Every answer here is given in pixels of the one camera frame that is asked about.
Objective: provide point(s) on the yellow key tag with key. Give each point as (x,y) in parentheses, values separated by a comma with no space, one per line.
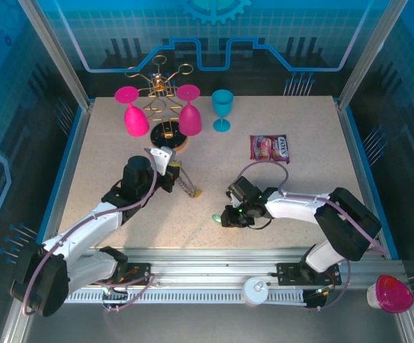
(198,193)

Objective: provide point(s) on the green key tag with key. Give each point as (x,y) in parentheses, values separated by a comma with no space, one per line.
(216,217)

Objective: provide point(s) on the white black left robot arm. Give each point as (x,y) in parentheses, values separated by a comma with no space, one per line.
(81,228)

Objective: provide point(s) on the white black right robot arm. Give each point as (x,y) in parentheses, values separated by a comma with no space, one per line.
(299,209)

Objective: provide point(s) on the pink plastic goblet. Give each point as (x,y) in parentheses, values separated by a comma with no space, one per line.
(135,121)
(189,119)

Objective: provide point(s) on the purple candy bag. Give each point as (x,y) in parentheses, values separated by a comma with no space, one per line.
(271,148)

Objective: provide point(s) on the teal plastic goblet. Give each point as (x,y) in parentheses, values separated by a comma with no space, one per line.
(222,101)

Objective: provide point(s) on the white cup with pink lid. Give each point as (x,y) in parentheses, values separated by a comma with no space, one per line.
(392,294)

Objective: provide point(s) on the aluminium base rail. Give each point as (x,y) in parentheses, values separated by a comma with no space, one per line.
(210,266)

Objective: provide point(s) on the aluminium frame post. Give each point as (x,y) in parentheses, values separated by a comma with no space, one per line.
(368,53)
(57,53)

